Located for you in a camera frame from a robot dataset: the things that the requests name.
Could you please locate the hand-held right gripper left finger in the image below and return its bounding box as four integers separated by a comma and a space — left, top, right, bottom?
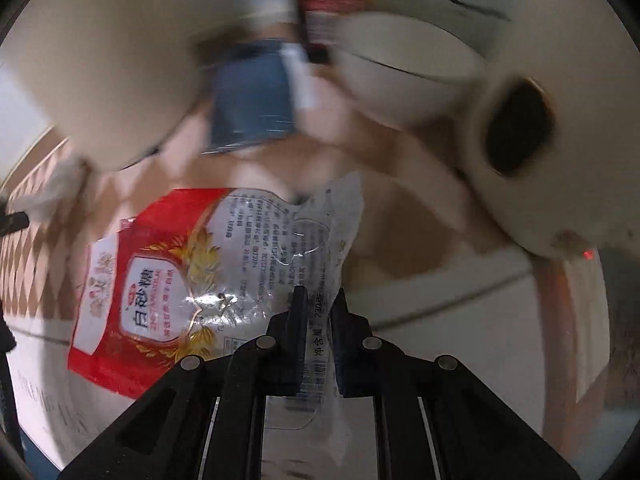
57, 285, 309, 480

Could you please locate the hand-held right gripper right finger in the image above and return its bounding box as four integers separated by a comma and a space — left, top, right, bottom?
331, 289, 581, 480

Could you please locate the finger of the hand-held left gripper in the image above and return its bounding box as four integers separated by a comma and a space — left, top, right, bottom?
0, 210, 29, 235

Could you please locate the red and clear sugar bag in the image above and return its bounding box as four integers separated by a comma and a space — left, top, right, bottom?
67, 172, 366, 466

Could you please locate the cream utensil holder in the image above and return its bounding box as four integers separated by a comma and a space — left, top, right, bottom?
0, 0, 301, 173

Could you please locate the dark blue flat box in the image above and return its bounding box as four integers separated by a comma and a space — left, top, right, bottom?
200, 39, 313, 156

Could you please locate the white electric kettle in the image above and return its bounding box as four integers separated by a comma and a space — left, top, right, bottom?
420, 0, 628, 261

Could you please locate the white ceramic bowl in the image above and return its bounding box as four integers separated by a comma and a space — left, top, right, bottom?
331, 10, 493, 128

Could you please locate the dark sauce bottle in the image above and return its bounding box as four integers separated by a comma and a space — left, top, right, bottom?
292, 0, 381, 63

